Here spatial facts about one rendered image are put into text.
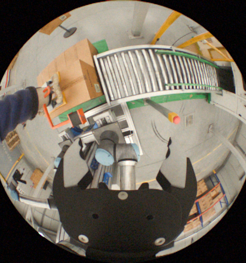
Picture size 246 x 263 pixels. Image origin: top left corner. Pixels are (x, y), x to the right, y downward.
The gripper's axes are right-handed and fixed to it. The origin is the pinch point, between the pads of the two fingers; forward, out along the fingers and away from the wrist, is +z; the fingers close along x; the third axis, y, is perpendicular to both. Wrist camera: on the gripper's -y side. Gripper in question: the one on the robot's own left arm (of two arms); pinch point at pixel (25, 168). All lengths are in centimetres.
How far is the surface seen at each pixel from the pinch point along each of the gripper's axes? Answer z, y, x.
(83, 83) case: 58, 29, -70
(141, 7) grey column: 60, 121, -159
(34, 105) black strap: 22, 29, -50
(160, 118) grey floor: 152, -64, -151
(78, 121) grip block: 31, 5, -70
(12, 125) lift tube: 3, 27, -46
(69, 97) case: 58, 26, -53
